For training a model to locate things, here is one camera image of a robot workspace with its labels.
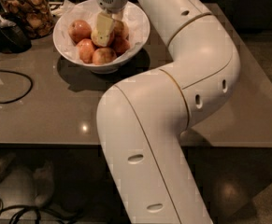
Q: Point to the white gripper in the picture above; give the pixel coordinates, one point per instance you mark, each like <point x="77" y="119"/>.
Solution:
<point x="113" y="0"/>

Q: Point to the glass jar of dried chips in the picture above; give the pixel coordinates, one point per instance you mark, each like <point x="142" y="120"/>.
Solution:
<point x="34" y="16"/>

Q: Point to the white paper bowl liner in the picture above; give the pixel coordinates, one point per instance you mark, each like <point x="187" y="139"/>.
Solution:
<point x="135" y="19"/>

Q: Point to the white sock right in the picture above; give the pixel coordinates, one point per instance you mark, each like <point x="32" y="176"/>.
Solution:
<point x="44" y="183"/>

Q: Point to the white ceramic bowl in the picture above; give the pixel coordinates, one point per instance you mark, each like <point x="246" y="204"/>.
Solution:
<point x="64" y="38"/>

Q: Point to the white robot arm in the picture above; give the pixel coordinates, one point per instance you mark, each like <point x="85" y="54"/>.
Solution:
<point x="140" y="119"/>

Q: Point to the black appliance with handle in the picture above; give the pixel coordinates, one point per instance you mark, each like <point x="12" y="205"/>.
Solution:
<point x="12" y="37"/>

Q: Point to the red apple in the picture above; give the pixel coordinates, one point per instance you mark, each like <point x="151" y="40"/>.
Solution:
<point x="120" y="45"/>
<point x="101" y="39"/>
<point x="104" y="55"/>
<point x="79" y="29"/>
<point x="121" y="29"/>
<point x="86" y="49"/>

